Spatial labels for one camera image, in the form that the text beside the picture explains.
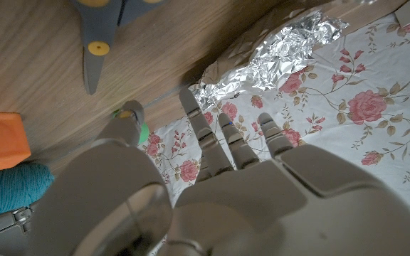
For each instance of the teal yarn skein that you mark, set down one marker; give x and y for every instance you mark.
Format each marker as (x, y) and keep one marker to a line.
(9, 188)

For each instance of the crumpled aluminum foil sheet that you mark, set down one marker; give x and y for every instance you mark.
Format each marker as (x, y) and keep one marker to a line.
(279, 53)

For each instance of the floral print backdrop cloth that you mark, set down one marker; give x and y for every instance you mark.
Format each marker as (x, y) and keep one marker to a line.
(368, 71)

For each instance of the green toy apple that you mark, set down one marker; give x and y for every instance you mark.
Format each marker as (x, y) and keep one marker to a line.
(144, 132)

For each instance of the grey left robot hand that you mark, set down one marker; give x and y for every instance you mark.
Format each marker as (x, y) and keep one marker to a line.
(244, 206)

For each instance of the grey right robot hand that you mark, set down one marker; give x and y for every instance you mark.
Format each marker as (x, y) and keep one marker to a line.
(2, 234)

